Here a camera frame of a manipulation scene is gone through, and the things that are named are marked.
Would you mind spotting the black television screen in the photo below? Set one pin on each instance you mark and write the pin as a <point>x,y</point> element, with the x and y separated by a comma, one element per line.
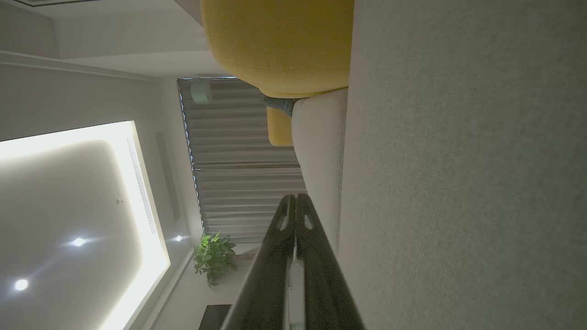
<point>214,318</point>

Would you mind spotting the long white ceiling air vent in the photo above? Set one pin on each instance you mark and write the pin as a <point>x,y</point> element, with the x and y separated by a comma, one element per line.
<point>141,185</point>

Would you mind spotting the teal cloth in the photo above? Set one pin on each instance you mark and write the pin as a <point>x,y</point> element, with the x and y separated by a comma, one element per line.
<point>282,104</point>

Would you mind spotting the green potted plant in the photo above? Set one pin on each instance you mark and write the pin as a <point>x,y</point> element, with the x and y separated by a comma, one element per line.
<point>213,256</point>

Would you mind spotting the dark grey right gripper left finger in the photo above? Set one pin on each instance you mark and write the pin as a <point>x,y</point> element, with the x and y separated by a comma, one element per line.
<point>270,275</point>

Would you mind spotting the large yellow sofa backrest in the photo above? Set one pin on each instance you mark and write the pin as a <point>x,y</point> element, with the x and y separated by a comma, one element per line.
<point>279,41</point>

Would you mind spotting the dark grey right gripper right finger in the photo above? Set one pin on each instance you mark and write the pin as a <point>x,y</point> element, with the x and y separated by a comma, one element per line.
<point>323,284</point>

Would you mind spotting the grey pleated curtain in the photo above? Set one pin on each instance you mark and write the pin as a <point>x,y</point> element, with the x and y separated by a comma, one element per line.
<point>243,183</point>

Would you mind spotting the long grey sofa seat cushion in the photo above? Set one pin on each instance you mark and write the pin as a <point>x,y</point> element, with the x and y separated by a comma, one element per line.
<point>318,156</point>

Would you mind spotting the small yellow sofa backrest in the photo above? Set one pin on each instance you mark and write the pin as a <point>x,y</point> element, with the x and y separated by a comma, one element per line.
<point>279,128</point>

